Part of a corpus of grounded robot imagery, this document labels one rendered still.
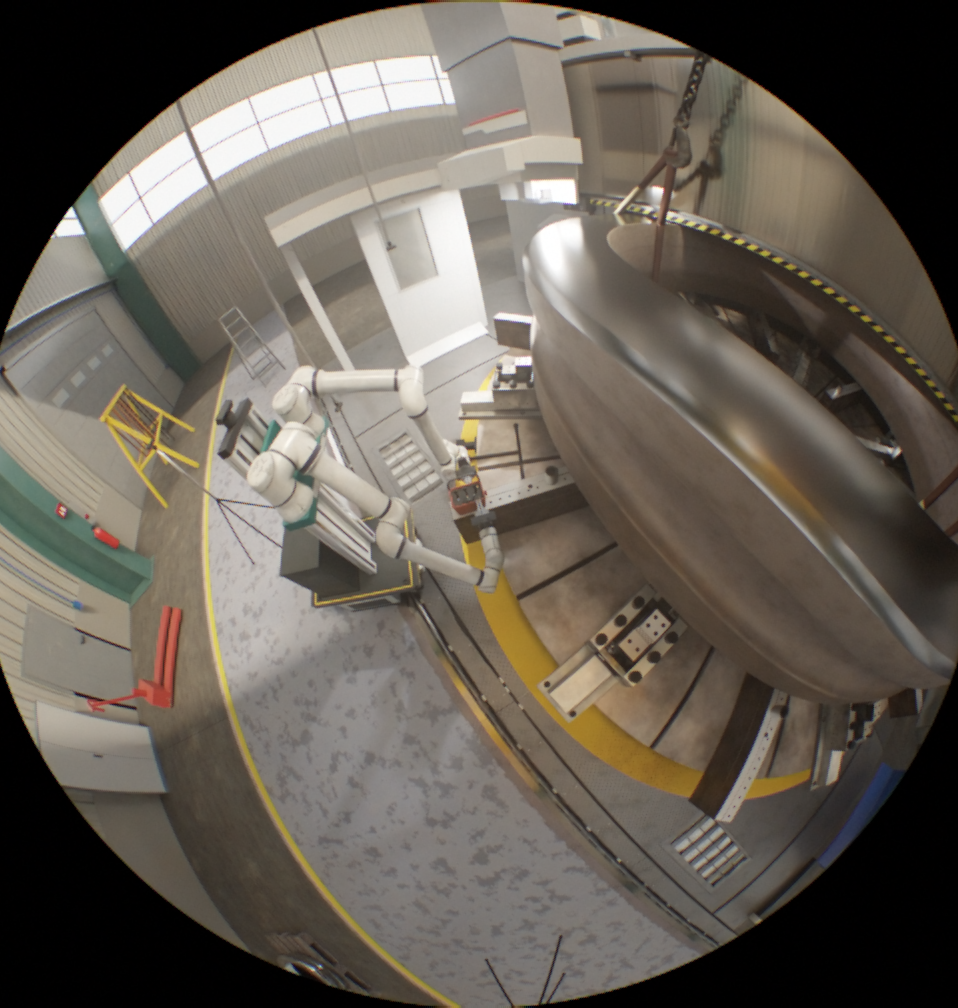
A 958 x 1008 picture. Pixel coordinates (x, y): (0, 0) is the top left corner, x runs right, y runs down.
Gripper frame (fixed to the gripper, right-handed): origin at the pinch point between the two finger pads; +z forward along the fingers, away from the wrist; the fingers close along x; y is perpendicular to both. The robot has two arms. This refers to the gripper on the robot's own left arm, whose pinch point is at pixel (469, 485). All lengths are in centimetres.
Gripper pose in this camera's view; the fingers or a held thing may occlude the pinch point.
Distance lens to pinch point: 189.5
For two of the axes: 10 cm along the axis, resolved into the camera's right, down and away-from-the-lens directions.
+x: -9.6, 3.0, 0.3
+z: 2.1, 7.5, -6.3
